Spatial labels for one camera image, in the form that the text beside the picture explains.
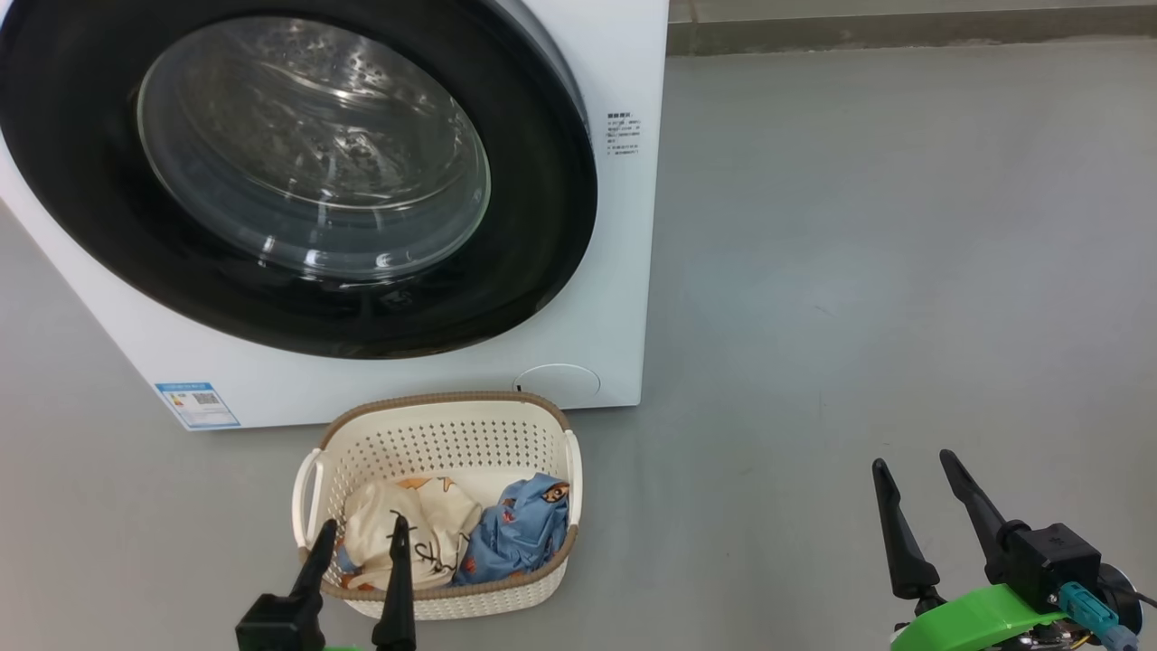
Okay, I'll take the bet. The blue energy label sticker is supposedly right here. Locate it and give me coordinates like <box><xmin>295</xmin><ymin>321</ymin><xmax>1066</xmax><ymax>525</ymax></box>
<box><xmin>154</xmin><ymin>381</ymin><xmax>242</xmax><ymax>431</ymax></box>

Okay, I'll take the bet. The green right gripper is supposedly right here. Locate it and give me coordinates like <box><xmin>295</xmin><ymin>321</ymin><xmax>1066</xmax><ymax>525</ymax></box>
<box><xmin>871</xmin><ymin>449</ymin><xmax>1069</xmax><ymax>651</ymax></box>

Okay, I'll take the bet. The round white filter cover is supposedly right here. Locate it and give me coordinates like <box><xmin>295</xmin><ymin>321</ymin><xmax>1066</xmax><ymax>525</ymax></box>
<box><xmin>513</xmin><ymin>363</ymin><xmax>602</xmax><ymax>406</ymax></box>

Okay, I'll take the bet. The white front-load washing machine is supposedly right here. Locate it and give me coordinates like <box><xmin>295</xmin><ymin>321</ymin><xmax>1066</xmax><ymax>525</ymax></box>
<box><xmin>0</xmin><ymin>0</ymin><xmax>670</xmax><ymax>432</ymax></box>

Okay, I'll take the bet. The small printed text sticker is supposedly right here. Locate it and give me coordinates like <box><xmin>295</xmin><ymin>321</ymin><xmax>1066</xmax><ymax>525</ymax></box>
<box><xmin>605</xmin><ymin>110</ymin><xmax>645</xmax><ymax>157</ymax></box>

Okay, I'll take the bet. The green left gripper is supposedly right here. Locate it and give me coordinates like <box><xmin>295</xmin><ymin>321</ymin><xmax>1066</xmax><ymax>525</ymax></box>
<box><xmin>291</xmin><ymin>514</ymin><xmax>418</xmax><ymax>651</ymax></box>

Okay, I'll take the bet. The cream perforated laundry basket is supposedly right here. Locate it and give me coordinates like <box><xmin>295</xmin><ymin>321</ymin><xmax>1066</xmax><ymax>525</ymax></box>
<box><xmin>292</xmin><ymin>391</ymin><xmax>584</xmax><ymax>622</ymax></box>

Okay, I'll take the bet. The blue garment with tiger print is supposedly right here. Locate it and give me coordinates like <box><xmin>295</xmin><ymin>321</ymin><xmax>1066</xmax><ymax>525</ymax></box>
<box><xmin>452</xmin><ymin>472</ymin><xmax>572</xmax><ymax>587</ymax></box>

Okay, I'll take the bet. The black round glass washer door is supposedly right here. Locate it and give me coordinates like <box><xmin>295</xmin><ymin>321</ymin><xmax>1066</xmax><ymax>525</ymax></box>
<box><xmin>0</xmin><ymin>0</ymin><xmax>599</xmax><ymax>361</ymax></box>

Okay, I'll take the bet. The cream printed garment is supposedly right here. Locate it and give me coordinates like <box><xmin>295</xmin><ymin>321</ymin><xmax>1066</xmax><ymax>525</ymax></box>
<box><xmin>336</xmin><ymin>476</ymin><xmax>484</xmax><ymax>593</ymax></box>

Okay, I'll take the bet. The grey skirting board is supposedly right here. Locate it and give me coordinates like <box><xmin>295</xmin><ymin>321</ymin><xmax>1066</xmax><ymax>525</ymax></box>
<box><xmin>667</xmin><ymin>5</ymin><xmax>1157</xmax><ymax>58</ymax></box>

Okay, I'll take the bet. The black cable with teal plug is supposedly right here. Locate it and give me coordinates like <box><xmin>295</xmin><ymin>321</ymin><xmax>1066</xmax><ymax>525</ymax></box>
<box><xmin>1058</xmin><ymin>581</ymin><xmax>1157</xmax><ymax>651</ymax></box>

